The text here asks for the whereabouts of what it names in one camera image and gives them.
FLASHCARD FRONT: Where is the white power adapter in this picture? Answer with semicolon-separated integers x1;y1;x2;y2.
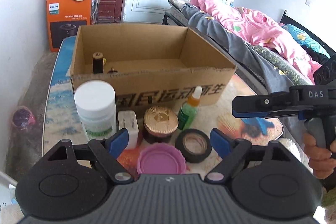
118;110;139;149

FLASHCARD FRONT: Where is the black electrical tape roll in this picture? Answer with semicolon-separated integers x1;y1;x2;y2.
175;128;212;163

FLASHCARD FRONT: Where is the purple plastic lid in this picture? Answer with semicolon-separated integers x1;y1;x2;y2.
137;143;187;174

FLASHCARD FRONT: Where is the white green pill bottle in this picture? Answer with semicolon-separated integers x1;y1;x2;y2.
74;80;117;139

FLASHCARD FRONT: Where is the gold lid dark jar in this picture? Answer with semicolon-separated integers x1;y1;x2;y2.
143;106;178;144

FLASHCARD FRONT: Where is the green dropper bottle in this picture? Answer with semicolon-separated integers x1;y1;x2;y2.
178;86;202;131

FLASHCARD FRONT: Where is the black gold cylinder tube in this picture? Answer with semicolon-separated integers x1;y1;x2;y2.
92;52;104;74

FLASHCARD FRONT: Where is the person's right hand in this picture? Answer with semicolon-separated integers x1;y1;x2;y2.
303;133;335;179

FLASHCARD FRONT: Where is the grey blanket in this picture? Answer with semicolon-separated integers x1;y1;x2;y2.
182;3;311;95

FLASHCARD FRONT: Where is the pink bottle on floor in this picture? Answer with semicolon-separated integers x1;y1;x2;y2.
11;106;36;130

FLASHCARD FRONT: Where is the pink floral quilt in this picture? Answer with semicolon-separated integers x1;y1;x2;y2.
190;0;321;83

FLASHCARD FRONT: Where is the large brown cardboard box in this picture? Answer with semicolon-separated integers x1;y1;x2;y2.
70;23;236;111

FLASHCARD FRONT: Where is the orange Philips box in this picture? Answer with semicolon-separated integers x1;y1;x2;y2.
46;0;100;52

